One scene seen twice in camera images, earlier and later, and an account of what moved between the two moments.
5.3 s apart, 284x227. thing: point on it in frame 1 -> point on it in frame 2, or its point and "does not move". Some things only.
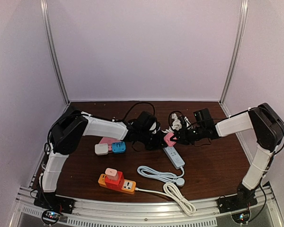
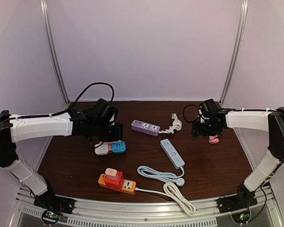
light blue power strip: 174,157 does not move
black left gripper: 160,141 -> 118,135
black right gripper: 183,137 -> 197,131
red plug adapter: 115,184 does not move
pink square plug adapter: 167,139 -> 213,139
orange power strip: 128,187 does not move
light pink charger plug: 111,174 does not move
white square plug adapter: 101,149 does not move
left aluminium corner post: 47,29 does not move
